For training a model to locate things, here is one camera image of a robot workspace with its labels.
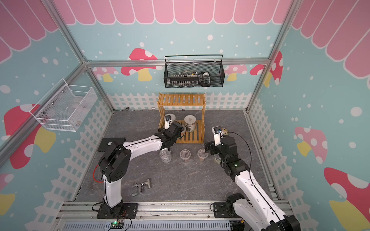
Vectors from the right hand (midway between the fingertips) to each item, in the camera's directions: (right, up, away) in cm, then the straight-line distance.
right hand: (212, 137), depth 80 cm
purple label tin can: (-27, -12, +8) cm, 31 cm away
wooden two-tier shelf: (-10, +22, +8) cm, 26 cm away
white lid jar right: (-12, +8, +18) cm, 23 cm away
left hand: (-25, +4, +15) cm, 30 cm away
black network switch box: (-68, -7, +17) cm, 71 cm away
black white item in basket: (-3, +36, +10) cm, 37 cm away
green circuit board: (-50, -44, -7) cm, 67 cm away
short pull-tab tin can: (+4, -14, +8) cm, 17 cm away
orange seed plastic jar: (-5, -12, +9) cm, 16 cm away
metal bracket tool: (-40, -28, +1) cm, 49 cm away
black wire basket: (-10, +42, +14) cm, 46 cm away
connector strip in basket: (-16, +35, +9) cm, 39 cm away
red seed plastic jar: (-16, -12, +9) cm, 22 cm away
